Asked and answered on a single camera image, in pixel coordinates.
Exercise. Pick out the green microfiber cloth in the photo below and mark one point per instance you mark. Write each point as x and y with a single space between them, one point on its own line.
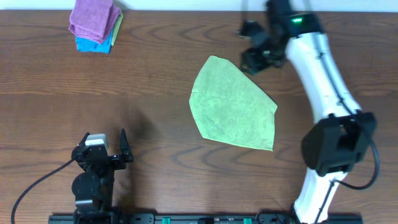
229 107

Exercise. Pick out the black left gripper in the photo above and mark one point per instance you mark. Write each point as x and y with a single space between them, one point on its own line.
111 159

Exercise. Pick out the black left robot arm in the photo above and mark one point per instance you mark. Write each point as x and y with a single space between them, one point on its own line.
93 189

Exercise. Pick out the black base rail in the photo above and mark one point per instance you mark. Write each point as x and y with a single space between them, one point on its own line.
148 218

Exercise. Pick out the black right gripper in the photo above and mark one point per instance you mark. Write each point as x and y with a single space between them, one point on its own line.
253 61

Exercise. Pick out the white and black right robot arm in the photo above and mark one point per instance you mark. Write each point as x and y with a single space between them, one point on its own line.
342 132

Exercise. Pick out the folded yellow-green cloth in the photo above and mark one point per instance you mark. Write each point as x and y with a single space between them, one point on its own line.
116 28

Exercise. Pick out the folded blue cloth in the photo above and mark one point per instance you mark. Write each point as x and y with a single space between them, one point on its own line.
86 45

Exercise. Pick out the folded purple cloth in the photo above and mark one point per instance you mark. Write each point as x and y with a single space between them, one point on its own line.
93 19

